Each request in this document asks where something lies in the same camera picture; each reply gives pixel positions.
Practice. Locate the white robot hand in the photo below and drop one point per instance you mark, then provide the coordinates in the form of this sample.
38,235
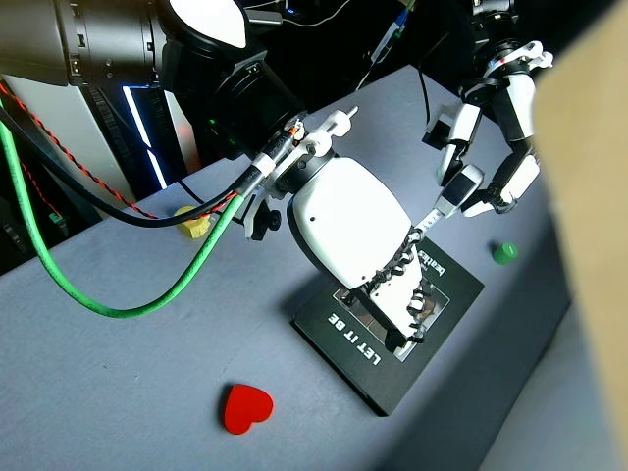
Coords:
520,113
343,221

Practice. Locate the white round tape measure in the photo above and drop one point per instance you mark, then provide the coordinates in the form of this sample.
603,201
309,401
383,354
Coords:
461,189

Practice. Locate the black Let It Be album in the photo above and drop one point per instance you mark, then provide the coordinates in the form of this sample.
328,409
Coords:
353,368

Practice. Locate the beige blurred panel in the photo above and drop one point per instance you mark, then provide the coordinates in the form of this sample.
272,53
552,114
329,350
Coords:
589,196

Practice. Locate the green cylinder block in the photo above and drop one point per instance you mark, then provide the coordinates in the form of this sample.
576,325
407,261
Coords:
505,252

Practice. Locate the yellow toy block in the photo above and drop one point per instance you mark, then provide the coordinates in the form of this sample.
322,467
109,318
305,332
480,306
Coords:
196,226

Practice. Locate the red heart block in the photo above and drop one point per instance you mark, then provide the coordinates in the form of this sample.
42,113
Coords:
245,407

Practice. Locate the grey flat device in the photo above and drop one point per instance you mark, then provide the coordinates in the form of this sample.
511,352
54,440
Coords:
267,18

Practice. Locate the computer tower case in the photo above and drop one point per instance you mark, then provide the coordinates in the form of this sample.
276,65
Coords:
98,147

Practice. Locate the grey table cloth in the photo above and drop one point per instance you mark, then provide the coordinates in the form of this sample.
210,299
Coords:
122,368

